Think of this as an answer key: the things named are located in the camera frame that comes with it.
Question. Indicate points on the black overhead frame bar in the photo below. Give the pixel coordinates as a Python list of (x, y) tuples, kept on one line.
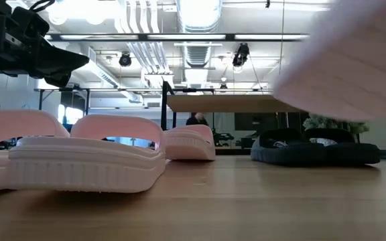
[(179, 37)]

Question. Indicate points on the black table edge rail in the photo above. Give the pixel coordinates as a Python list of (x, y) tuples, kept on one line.
[(233, 151)]

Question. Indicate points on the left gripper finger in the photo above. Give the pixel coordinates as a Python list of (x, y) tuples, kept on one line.
[(59, 62), (60, 81)]

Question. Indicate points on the pink rubber slide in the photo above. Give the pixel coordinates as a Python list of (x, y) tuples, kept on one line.
[(189, 144), (79, 167), (12, 124), (354, 67)]

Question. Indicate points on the black background workstation frame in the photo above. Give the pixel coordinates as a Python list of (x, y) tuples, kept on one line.
[(41, 100)]

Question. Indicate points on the silver ventilation duct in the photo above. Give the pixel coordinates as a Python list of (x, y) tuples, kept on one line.
[(198, 20)]

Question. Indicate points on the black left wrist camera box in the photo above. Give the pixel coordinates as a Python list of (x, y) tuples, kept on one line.
[(32, 25)]

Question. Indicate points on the green bushy plant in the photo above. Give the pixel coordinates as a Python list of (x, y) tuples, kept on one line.
[(357, 127)]

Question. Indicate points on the wooden shelf with black frame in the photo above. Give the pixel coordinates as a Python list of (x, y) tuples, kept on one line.
[(226, 103)]

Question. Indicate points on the person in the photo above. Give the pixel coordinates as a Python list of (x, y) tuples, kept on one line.
[(197, 120)]

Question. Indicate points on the black ceiling spotlight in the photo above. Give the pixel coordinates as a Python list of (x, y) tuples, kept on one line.
[(241, 55), (125, 59)]

